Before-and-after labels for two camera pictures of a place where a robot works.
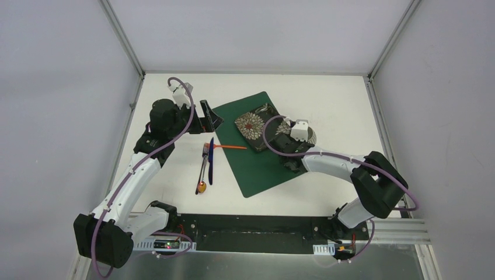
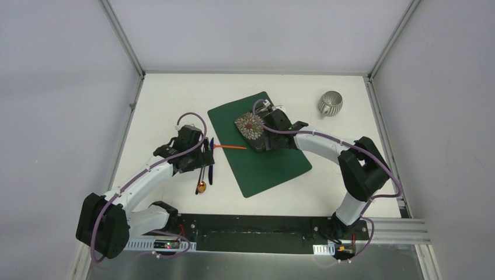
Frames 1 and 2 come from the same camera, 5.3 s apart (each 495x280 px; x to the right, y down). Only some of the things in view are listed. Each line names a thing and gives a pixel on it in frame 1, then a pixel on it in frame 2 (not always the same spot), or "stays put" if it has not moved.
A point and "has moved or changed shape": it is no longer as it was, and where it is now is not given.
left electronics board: x=166 y=244 stays put
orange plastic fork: x=207 y=146 stays put
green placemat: x=256 y=171 stays put
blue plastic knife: x=211 y=160 stays put
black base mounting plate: x=264 y=233 stays put
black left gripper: x=199 y=119 → x=205 y=157
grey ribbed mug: x=312 y=135 has moved or changed shape
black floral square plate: x=251 y=125 stays put
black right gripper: x=292 y=139 → x=271 y=143
